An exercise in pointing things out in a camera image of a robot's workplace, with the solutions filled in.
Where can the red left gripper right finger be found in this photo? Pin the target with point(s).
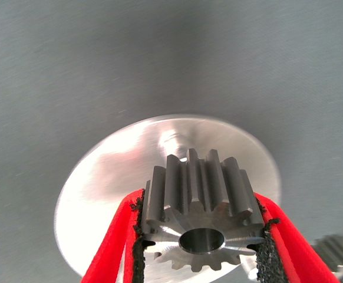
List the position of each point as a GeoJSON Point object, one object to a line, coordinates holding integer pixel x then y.
{"type": "Point", "coordinates": [292, 250]}

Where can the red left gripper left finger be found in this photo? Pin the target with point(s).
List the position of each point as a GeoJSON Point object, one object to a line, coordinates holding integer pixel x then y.
{"type": "Point", "coordinates": [112, 236]}

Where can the small steel planetary gear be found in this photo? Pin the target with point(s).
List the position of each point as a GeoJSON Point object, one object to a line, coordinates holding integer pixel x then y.
{"type": "Point", "coordinates": [339, 253]}
{"type": "Point", "coordinates": [195, 188]}

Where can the round metal carrier plate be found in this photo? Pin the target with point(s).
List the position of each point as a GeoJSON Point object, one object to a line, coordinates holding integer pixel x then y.
{"type": "Point", "coordinates": [100, 177]}

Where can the dark grey table cloth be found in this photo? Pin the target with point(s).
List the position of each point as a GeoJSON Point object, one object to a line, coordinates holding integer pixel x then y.
{"type": "Point", "coordinates": [71, 59]}

